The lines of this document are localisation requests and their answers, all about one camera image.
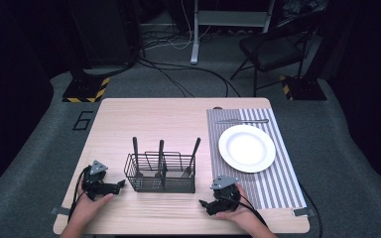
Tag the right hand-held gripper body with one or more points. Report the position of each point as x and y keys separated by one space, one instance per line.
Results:
x=226 y=198

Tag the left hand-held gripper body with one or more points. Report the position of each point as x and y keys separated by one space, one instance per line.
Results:
x=94 y=185

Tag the person's right hand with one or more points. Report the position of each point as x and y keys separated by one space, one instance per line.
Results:
x=244 y=211

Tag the person's left hand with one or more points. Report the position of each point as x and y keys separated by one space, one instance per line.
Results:
x=86 y=208

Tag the grey tape strip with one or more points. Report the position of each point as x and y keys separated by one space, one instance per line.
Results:
x=59 y=211
x=303 y=212

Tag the grey striped placemat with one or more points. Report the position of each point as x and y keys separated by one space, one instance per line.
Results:
x=278 y=188

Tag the white round plate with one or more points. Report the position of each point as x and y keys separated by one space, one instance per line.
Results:
x=246 y=148

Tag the silver table knife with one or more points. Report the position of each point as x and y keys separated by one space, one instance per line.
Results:
x=241 y=121

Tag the small dark brown object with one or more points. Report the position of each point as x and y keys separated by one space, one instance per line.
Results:
x=217 y=107

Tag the black folding chair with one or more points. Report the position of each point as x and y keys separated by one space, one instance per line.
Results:
x=271 y=51

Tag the black yellow striped base plate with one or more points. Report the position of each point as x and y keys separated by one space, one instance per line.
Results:
x=86 y=91
x=306 y=89

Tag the white metal stand frame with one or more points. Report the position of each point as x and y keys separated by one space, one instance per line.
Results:
x=195 y=43

